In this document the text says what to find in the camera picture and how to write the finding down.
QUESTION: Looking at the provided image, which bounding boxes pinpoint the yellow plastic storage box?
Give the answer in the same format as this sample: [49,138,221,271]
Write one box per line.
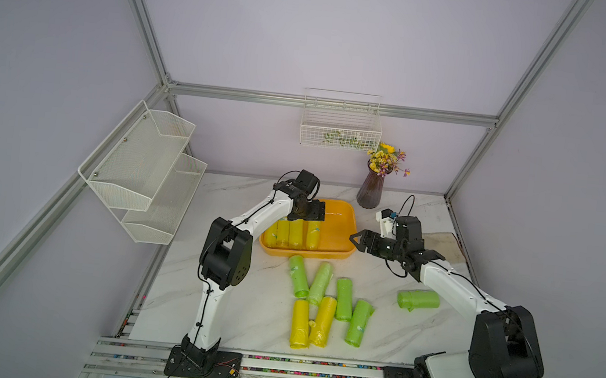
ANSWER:
[259,199,357,260]

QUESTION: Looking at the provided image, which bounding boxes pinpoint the purple glass vase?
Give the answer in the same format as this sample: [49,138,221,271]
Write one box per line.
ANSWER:
[356,162,386,209]

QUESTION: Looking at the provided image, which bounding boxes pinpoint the white mesh lower shelf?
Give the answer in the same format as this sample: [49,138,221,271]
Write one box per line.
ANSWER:
[121,153,208,246]

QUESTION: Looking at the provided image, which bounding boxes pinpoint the yellow and purple flowers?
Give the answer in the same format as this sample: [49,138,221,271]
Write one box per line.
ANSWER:
[368,142,411,177]

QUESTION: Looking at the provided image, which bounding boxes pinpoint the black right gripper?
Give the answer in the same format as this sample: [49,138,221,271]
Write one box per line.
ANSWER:
[348,228,407,262]

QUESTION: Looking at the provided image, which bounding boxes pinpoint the white mesh shelf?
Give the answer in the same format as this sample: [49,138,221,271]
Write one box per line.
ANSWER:
[121,153,208,246]
[77,101,195,212]

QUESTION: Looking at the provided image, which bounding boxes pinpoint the green trash bag roll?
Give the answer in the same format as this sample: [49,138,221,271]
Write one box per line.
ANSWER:
[397,290,441,312]
[307,261,334,306]
[344,299,375,348]
[335,277,354,322]
[288,255,309,299]

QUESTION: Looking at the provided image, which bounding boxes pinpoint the white mesh upper shelf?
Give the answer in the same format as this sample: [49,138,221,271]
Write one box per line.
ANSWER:
[77,101,195,212]

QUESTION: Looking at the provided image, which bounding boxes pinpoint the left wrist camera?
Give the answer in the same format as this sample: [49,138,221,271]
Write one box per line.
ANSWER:
[293,170,320,199]

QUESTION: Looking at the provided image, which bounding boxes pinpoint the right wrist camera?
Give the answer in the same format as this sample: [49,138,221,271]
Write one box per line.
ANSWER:
[375,209,397,239]

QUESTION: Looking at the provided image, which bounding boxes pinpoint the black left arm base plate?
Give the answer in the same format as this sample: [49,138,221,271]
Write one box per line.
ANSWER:
[163,346,243,378]

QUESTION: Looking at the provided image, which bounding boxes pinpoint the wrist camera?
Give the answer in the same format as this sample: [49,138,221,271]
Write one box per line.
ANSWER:
[375,209,397,239]
[293,170,320,199]

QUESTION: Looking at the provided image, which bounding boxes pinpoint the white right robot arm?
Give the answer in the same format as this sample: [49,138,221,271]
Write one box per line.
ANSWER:
[349,210,544,378]

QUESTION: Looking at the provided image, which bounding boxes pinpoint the white wire wall basket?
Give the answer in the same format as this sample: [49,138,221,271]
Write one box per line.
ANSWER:
[299,88,383,151]

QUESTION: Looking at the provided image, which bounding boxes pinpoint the yellow trash bag roll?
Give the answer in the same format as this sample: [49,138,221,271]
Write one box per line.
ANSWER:
[309,296,337,348]
[289,299,310,350]
[305,221,322,251]
[275,218,290,248]
[263,222,278,248]
[288,219,304,250]

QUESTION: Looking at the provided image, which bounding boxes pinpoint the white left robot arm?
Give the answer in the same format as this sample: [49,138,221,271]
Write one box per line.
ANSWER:
[180,191,327,370]

